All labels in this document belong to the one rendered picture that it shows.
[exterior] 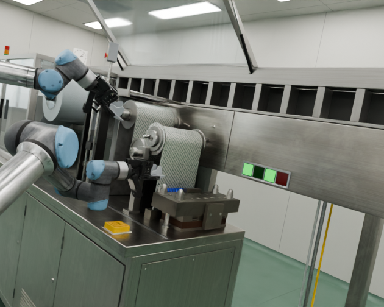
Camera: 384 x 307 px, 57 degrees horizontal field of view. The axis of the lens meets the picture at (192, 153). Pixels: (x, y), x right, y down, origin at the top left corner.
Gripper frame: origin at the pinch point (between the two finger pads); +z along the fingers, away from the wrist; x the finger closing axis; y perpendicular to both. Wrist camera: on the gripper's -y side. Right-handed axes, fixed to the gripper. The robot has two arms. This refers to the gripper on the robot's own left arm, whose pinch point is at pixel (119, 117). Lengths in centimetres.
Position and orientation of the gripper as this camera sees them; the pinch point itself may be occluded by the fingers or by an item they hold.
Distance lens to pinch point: 159.9
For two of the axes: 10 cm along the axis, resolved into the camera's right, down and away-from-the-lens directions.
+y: 8.0, -5.8, -1.7
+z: 5.6, 5.9, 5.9
